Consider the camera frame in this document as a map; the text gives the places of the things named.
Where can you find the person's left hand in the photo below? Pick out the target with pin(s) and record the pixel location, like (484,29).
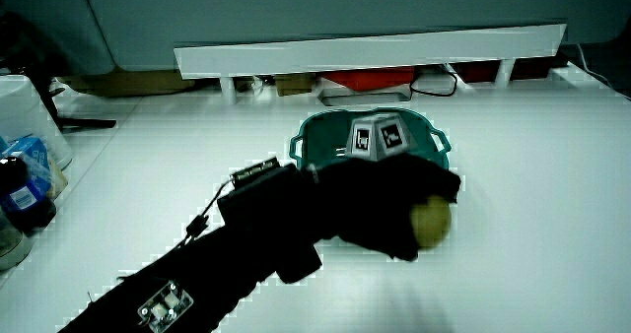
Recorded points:
(374,200)

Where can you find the yellow-green pear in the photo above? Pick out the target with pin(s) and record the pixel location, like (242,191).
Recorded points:
(434,222)

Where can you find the silver forearm sensor module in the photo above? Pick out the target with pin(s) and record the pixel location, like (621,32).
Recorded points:
(165,307)

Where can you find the white desk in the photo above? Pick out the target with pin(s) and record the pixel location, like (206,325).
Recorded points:
(522,200)

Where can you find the flat silver tray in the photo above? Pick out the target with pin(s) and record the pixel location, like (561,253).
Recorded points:
(365,98)

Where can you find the black wrist sensor box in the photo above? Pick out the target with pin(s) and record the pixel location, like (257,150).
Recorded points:
(266,210)

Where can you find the small brown box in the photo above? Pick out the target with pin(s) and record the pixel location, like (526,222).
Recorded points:
(295,84)

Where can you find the white monitor riser shelf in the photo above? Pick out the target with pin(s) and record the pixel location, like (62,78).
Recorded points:
(374,52)

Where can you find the dark red box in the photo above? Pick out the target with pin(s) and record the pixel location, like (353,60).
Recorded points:
(475,70)

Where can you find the wide grey partition panel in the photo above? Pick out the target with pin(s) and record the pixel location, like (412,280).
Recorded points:
(345,8)

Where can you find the brown cardboard box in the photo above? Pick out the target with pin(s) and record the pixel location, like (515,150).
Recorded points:
(128,83)

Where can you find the tan paper packet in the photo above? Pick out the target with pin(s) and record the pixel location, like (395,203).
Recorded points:
(58,178)

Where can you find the blue packet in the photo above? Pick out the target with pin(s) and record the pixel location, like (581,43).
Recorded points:
(33,153)

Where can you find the dark bottle with blue label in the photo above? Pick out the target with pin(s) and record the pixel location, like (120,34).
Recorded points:
(22,200)

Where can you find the white plastic bucket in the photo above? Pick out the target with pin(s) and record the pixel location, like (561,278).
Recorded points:
(22,111)

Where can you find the small grey partition panel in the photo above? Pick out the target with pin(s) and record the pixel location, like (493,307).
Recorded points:
(49,22)

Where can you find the black stand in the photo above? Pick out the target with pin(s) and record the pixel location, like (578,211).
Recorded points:
(29,52)

